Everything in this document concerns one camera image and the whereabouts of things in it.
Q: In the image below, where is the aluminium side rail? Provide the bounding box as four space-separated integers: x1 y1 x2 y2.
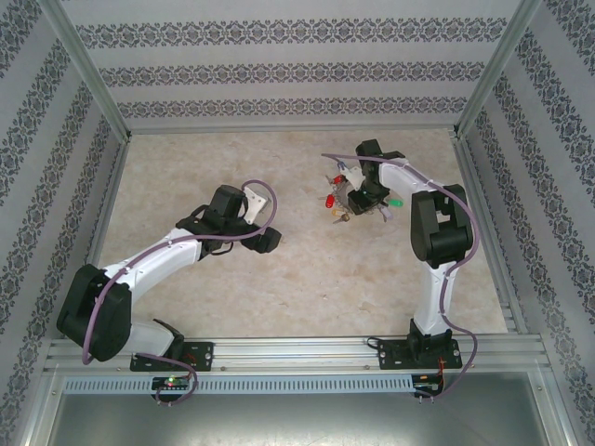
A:
44 137 134 368
453 134 549 366

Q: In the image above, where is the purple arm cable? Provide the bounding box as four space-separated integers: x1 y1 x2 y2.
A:
81 178 280 409
321 151 480 401

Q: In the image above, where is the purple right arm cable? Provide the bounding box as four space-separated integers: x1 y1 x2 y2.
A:
321 151 480 401

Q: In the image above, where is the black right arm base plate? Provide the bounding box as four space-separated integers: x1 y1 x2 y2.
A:
377 338 464 372

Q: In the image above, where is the aluminium frame post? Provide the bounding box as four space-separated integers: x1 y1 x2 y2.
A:
453 0 545 138
42 0 132 140

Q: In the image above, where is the slotted grey cable duct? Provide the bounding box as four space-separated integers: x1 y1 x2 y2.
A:
62 374 415 394

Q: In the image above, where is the sheet metal tray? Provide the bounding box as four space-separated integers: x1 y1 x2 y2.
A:
25 371 575 446

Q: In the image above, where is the aluminium mounting rail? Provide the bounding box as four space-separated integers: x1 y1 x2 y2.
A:
44 336 552 373

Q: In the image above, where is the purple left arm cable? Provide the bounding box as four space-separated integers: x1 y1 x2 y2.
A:
81 178 280 409

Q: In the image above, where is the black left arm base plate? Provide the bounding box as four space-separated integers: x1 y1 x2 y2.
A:
129 341 216 373

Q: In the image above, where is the left circuit board green light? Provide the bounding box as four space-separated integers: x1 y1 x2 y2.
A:
152 375 192 390

